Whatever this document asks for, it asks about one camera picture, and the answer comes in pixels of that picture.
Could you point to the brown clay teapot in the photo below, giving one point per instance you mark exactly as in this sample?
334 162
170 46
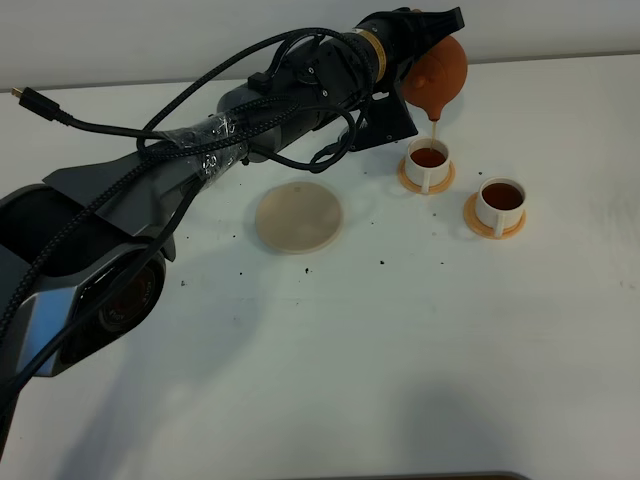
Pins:
437 78

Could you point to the large round beige trivet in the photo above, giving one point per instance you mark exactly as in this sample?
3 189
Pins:
298 217

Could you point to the white teacup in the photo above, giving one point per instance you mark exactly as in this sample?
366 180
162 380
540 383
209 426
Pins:
427 151
500 205

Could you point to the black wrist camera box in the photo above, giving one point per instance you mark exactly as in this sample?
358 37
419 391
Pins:
387 120

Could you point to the round wooden coaster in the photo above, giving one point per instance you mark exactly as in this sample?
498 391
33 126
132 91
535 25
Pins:
426 180
479 228

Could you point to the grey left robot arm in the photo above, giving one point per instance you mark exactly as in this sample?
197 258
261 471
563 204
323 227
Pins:
84 252

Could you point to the far round wooden coaster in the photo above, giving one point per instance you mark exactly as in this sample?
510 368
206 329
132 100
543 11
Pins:
426 180

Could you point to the near white teacup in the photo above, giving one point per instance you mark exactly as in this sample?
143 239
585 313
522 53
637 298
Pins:
500 205

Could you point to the far white teacup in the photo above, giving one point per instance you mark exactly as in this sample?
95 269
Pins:
427 151

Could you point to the near round wooden coaster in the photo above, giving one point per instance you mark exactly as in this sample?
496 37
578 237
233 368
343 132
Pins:
479 228

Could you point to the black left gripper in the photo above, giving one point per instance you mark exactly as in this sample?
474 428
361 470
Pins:
378 53

